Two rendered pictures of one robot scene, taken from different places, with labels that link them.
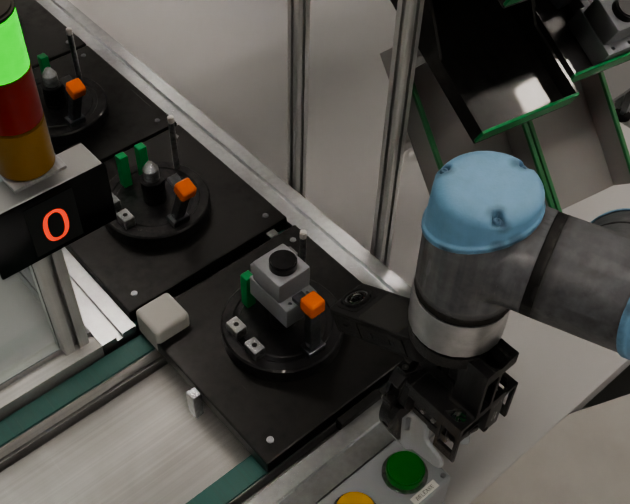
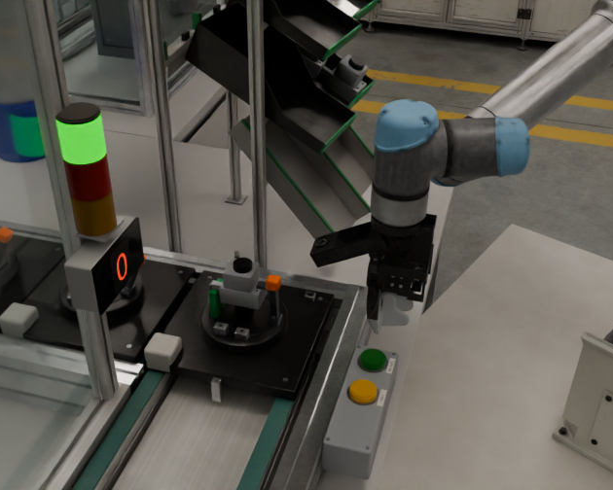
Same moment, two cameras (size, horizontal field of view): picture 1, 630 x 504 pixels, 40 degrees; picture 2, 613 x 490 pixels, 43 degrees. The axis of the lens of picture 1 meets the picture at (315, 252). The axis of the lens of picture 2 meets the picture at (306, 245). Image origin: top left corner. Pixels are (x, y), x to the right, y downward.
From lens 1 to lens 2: 0.54 m
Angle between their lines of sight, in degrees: 27
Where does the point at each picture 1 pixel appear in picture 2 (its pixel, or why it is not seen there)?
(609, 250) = (474, 122)
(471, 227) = (415, 129)
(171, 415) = (200, 410)
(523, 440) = (408, 338)
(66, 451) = (145, 462)
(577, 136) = (342, 157)
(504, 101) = (321, 129)
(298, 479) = (316, 393)
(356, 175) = (200, 247)
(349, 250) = not seen: hidden behind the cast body
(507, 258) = (433, 142)
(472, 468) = not seen: hidden behind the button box
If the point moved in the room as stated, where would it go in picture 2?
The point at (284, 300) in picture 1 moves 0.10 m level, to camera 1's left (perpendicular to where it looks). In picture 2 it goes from (252, 290) to (192, 311)
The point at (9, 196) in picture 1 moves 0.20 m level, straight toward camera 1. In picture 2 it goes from (94, 251) to (225, 307)
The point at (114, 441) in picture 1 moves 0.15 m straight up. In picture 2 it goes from (174, 441) to (164, 366)
